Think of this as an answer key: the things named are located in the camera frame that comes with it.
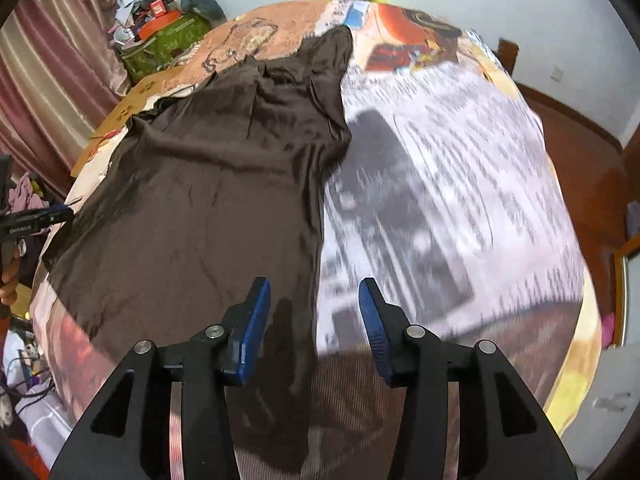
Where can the printed newspaper-pattern bed sheet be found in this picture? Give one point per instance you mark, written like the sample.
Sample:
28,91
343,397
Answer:
446,196

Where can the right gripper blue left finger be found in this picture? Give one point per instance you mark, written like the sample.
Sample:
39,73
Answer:
245,325

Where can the dark brown t-shirt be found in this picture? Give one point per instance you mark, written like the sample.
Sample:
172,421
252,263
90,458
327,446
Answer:
203,195

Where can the person's left hand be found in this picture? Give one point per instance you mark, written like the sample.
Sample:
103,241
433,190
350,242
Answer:
9,280

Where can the brown wooden door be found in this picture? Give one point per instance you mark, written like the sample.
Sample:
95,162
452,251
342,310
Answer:
596,189

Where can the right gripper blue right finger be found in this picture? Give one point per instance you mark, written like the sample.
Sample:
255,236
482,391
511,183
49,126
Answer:
385,326

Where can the pink striped curtain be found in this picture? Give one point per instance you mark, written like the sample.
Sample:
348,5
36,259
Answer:
59,80

